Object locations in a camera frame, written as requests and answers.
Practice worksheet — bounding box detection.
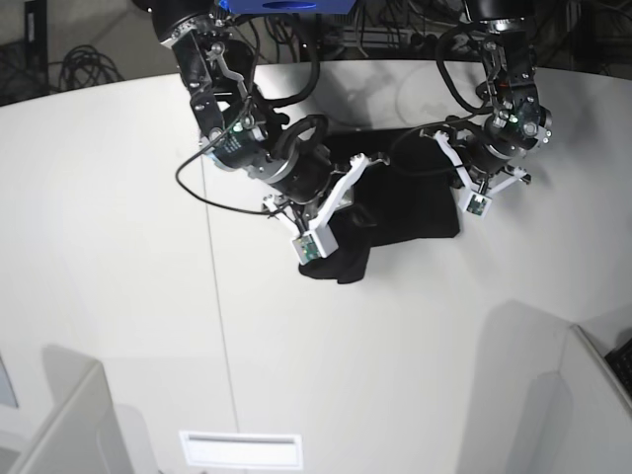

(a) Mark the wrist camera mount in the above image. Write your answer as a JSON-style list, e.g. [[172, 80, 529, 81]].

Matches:
[[263, 152, 390, 266], [421, 120, 531, 218]]

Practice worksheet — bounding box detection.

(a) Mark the white table grommet plate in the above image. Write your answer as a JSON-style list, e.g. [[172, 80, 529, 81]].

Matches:
[[179, 431, 304, 470]]

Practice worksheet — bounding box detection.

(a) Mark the white partition panel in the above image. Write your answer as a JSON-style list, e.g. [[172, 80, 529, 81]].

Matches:
[[1, 345, 161, 473], [463, 323, 632, 474]]

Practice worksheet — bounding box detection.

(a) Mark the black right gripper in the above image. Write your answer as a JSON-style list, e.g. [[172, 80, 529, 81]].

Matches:
[[256, 144, 334, 204]]

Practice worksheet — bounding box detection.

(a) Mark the white partition panel right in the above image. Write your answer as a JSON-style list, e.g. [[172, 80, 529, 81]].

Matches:
[[463, 323, 632, 474]]

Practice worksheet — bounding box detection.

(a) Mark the coiled black cable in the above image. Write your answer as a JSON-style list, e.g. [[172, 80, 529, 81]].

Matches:
[[57, 44, 123, 91]]

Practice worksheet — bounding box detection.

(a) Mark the white power strip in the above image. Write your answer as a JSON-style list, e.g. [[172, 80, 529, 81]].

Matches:
[[331, 27, 443, 58]]

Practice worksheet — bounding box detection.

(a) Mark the blue box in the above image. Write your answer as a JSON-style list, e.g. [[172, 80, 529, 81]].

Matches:
[[218, 0, 356, 14]]

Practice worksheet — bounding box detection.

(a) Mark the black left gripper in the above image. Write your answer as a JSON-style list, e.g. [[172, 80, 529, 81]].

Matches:
[[458, 132, 518, 183]]

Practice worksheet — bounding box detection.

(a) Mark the black T-shirt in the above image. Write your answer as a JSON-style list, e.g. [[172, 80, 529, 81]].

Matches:
[[298, 129, 460, 284]]

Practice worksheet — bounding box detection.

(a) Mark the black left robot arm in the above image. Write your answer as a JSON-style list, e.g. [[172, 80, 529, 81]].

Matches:
[[387, 1, 552, 185]]

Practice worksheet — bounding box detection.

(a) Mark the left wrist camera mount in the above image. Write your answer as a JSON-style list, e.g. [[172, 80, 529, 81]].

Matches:
[[421, 120, 531, 218]]

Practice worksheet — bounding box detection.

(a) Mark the white partition panel left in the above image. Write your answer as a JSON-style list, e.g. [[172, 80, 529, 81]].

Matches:
[[1, 345, 161, 473]]

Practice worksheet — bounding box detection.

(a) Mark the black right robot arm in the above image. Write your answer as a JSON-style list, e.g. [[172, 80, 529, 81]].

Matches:
[[146, 1, 334, 208]]

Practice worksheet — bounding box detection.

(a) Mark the black keyboard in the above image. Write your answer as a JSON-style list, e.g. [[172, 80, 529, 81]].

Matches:
[[605, 340, 632, 395]]

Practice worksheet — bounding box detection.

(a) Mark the black equipment rack post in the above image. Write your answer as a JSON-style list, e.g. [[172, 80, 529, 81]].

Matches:
[[24, 0, 49, 95]]

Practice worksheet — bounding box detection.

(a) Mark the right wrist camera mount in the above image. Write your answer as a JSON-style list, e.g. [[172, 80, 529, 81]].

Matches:
[[263, 152, 390, 266]]

